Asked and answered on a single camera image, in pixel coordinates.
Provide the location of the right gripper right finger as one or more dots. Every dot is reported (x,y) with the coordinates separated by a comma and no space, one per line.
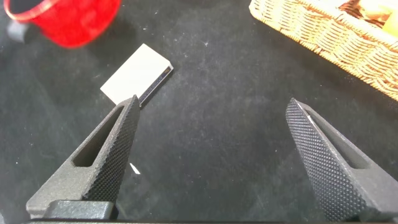
(342,186)

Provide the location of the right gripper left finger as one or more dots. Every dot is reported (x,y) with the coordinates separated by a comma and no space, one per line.
(93,180)

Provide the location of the playing card box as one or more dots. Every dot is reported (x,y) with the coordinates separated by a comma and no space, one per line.
(136,73)

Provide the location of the red black cooking pot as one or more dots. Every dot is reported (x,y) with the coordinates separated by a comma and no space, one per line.
(77,21)

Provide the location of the small white paper scrap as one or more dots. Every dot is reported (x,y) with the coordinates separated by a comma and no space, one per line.
(135,169)

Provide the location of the black tablecloth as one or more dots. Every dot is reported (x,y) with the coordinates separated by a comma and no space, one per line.
(217,124)

